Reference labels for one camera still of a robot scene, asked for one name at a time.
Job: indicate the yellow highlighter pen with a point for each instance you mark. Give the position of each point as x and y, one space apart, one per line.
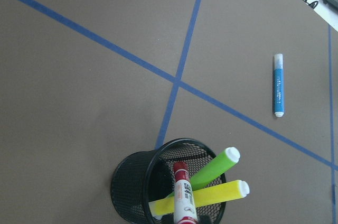
220 193

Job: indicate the green highlighter pen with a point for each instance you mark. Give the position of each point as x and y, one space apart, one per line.
223 162

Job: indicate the blue marker pen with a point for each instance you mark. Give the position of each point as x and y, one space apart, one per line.
279 106

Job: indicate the red capped white marker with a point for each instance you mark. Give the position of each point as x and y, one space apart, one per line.
184 206

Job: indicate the black mesh pen cup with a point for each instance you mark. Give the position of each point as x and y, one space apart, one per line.
147 176

